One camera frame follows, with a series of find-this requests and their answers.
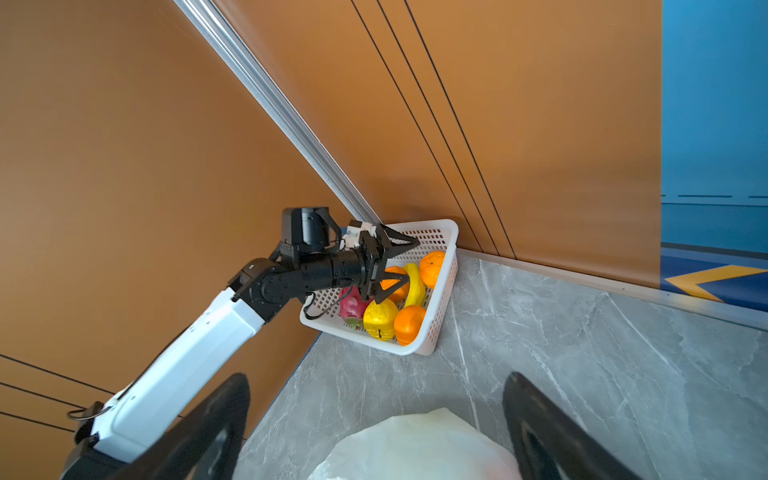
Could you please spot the yellow banana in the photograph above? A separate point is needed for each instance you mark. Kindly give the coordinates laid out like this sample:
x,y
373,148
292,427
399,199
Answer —
x,y
417,288

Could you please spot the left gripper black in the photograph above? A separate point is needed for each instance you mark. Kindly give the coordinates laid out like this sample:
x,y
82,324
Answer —
x,y
363,266

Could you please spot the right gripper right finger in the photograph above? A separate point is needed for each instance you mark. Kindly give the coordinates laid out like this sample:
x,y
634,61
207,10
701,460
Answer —
x,y
547,443

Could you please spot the white plastic bag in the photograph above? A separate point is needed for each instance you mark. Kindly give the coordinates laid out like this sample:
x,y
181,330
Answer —
x,y
434,445

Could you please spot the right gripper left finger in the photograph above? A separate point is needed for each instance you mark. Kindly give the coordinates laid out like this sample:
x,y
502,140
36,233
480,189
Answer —
x,y
205,444

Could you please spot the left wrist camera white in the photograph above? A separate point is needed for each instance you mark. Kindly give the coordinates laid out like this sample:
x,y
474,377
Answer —
x,y
359,234

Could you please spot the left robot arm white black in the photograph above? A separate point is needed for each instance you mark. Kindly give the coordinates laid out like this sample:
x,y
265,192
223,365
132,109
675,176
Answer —
x,y
115,433

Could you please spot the pink dragon fruit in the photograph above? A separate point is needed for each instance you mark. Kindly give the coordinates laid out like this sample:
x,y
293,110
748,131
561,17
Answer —
x,y
352,307

